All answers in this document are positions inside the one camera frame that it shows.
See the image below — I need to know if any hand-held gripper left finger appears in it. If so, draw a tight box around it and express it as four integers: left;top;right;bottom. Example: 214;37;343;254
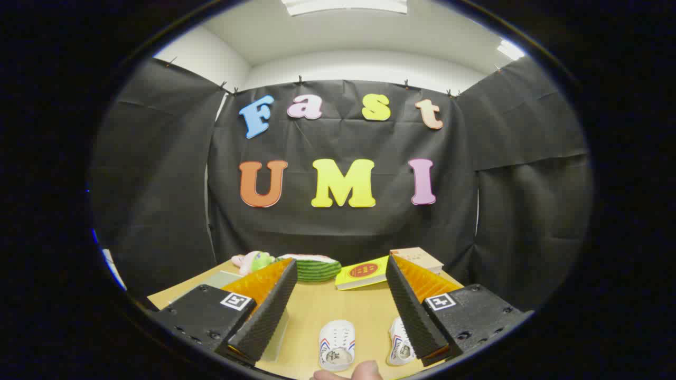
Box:
149;258;299;368

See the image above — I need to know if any beige book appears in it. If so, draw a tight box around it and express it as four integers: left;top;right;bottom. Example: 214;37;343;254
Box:
390;246;444;275

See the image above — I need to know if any pink green plush toy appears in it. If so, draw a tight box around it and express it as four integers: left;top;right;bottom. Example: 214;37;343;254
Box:
231;251;275;276

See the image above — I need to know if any white striped shoe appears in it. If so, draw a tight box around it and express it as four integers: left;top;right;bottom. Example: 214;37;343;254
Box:
318;319;355;372
387;317;418;366

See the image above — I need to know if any watermelon slice plush toy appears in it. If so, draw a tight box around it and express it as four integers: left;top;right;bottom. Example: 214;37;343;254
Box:
275;254;343;283

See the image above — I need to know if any yellow book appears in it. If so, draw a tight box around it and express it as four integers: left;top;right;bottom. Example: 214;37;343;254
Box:
335;256;391;291

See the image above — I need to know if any ceiling light panel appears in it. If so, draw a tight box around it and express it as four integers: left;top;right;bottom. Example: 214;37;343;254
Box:
496;40;526;61
281;0;408;16

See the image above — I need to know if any cream fabric storage box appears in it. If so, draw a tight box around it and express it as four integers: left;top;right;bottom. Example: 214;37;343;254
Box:
168;270;290;363

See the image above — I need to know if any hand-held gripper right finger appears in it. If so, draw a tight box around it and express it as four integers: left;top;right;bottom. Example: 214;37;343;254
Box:
385;255;535;367

